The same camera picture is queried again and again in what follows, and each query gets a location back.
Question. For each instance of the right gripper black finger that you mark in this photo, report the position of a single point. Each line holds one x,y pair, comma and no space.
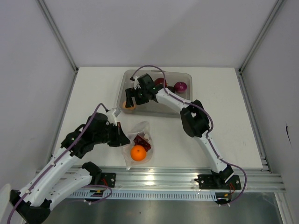
134,103
129,94

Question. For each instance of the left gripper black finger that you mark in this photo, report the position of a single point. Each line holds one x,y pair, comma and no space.
122,138
113,137

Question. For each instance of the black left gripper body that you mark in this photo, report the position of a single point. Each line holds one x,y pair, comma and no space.
103,137

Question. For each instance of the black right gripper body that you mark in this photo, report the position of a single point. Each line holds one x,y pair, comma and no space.
140,97

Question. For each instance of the yellow pink peach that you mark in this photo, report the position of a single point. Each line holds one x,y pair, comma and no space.
128,106

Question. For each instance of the dark red apple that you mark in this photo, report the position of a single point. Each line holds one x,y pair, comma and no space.
160,81

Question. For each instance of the red grape bunch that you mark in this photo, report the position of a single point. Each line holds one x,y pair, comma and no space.
138,140

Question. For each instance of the orange fruit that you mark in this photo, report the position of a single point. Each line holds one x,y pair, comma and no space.
138,153

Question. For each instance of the clear zip top bag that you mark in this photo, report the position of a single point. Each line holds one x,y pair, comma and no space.
142,129

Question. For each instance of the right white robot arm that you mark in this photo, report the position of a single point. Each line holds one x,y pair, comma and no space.
196,122

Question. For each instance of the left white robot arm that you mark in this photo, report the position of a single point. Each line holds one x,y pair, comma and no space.
36,200

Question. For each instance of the clear grey plastic bin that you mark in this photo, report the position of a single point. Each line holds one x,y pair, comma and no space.
152,108

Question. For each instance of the purple red onion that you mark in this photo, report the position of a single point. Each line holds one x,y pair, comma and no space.
180,87

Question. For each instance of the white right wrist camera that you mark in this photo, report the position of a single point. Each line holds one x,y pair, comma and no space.
134,79

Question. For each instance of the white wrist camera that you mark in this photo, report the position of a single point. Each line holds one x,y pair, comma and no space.
134,79
112,115

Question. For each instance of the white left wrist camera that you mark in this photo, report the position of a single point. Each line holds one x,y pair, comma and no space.
112,115

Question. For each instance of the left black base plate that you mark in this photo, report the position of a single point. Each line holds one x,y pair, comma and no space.
107,179

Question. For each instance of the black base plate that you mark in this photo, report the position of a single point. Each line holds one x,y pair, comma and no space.
107,179
209,182

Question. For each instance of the aluminium mounting rail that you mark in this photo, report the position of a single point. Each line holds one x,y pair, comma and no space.
182,179

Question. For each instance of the white slotted cable duct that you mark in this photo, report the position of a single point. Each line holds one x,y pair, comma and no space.
144,195

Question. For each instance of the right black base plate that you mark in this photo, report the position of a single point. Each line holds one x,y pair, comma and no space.
209,182

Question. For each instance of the aluminium frame post right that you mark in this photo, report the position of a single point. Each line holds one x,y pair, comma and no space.
262,34

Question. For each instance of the aluminium frame post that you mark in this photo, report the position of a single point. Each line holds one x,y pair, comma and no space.
262,34
57,34

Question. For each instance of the aluminium frame post left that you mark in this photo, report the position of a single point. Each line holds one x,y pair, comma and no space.
57,34

